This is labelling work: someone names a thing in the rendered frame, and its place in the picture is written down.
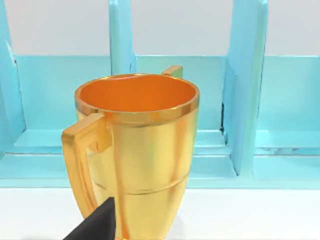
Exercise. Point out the light blue rack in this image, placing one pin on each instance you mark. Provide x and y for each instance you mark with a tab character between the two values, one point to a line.
37	100

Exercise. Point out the gold trophy cup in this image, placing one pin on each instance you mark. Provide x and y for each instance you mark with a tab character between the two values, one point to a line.
147	160

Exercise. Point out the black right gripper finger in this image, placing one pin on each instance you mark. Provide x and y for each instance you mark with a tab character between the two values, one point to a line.
100	222

